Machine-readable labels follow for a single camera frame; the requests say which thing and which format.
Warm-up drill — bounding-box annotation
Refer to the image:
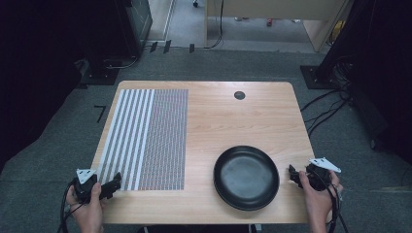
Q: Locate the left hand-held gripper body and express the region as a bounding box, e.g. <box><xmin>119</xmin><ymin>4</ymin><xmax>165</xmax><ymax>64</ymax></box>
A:
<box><xmin>72</xmin><ymin>168</ymin><xmax>100</xmax><ymax>204</ymax></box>

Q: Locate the person's left hand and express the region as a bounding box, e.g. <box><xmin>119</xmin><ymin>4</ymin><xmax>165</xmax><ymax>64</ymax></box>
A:
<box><xmin>65</xmin><ymin>182</ymin><xmax>106</xmax><ymax>233</ymax></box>

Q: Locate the dark metal cabinet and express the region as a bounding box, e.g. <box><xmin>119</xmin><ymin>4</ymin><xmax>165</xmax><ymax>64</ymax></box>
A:
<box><xmin>113</xmin><ymin>0</ymin><xmax>154</xmax><ymax>59</ymax></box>

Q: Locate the black stand base plate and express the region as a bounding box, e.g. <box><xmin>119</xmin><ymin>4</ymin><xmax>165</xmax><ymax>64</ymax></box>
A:
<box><xmin>79</xmin><ymin>57</ymin><xmax>121</xmax><ymax>86</ymax></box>
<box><xmin>299</xmin><ymin>64</ymin><xmax>341</xmax><ymax>90</ymax></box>

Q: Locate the striped woven placemat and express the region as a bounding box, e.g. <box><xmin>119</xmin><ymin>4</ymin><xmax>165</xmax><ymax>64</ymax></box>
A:
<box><xmin>95</xmin><ymin>88</ymin><xmax>189</xmax><ymax>191</ymax></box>

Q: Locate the light wooden cabinet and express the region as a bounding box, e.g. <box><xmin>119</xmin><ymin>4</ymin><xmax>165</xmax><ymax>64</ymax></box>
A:
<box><xmin>204</xmin><ymin>0</ymin><xmax>352</xmax><ymax>53</ymax></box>

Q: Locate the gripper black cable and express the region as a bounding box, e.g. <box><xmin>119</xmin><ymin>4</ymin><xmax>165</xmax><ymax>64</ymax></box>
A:
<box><xmin>311</xmin><ymin>170</ymin><xmax>350</xmax><ymax>233</ymax></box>
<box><xmin>57</xmin><ymin>181</ymin><xmax>86</xmax><ymax>233</ymax></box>

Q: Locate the black tape corner mark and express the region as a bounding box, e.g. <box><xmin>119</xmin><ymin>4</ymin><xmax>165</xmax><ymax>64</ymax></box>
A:
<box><xmin>93</xmin><ymin>105</ymin><xmax>107</xmax><ymax>124</ymax></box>

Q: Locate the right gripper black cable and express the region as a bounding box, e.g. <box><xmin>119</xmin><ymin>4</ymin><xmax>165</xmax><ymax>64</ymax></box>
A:
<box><xmin>311</xmin><ymin>170</ymin><xmax>350</xmax><ymax>233</ymax></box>

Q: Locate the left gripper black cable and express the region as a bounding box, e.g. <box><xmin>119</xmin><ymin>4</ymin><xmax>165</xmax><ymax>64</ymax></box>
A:
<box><xmin>57</xmin><ymin>181</ymin><xmax>86</xmax><ymax>233</ymax></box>

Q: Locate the person's right hand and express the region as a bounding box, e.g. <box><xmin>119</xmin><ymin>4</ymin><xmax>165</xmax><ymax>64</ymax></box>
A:
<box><xmin>298</xmin><ymin>170</ymin><xmax>344</xmax><ymax>219</ymax></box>

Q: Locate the dark curtain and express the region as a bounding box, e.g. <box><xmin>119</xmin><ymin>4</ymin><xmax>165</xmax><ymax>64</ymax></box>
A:
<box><xmin>0</xmin><ymin>0</ymin><xmax>130</xmax><ymax>173</ymax></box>
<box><xmin>319</xmin><ymin>0</ymin><xmax>412</xmax><ymax>166</ymax></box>

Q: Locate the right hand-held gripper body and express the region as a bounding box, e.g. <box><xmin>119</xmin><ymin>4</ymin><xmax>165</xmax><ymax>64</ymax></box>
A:
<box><xmin>304</xmin><ymin>156</ymin><xmax>342</xmax><ymax>192</ymax></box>

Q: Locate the black round plate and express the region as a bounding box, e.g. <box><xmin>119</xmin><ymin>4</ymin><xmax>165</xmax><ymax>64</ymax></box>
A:
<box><xmin>213</xmin><ymin>145</ymin><xmax>281</xmax><ymax>212</ymax></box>

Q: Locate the bundle of black floor cables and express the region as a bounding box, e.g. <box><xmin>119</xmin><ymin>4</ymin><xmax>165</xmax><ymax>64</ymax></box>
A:
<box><xmin>299</xmin><ymin>54</ymin><xmax>358</xmax><ymax>139</ymax></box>

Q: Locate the black hanging cable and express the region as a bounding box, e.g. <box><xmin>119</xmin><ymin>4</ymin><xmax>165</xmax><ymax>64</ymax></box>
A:
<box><xmin>203</xmin><ymin>0</ymin><xmax>225</xmax><ymax>50</ymax></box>

